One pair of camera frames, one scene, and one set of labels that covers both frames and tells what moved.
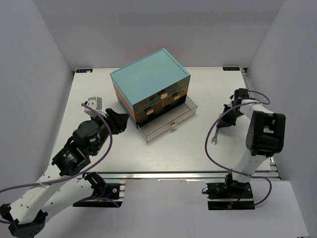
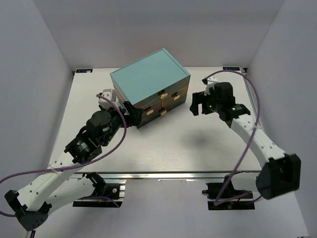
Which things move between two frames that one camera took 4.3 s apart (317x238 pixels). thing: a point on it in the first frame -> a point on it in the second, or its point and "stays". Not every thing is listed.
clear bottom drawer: [156, 127] -> [150, 112]
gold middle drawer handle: [149, 112] stays
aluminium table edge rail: [181, 175] stays
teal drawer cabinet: [150, 84] stays
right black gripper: [223, 124] -> [199, 98]
